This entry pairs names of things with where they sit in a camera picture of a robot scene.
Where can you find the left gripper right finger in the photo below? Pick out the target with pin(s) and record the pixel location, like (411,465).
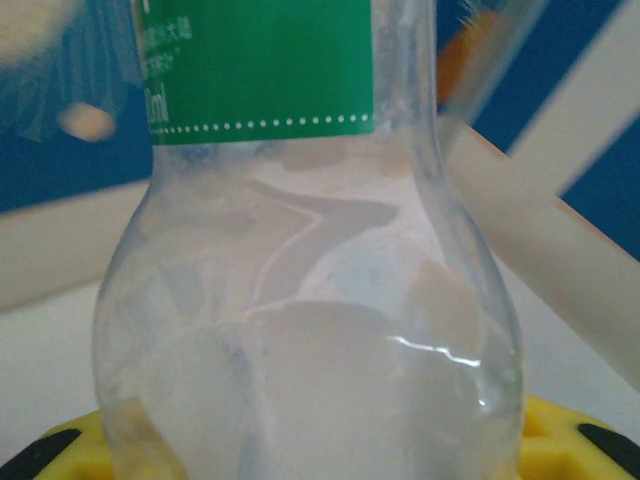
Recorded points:
(575,445)

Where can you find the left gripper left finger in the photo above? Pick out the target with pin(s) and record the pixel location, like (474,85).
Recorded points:
(75,450)

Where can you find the clear bottle green white label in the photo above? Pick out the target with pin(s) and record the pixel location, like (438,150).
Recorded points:
(300,75)

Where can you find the translucent plastic bin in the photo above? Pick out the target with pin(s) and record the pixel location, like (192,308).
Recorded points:
(85,60)

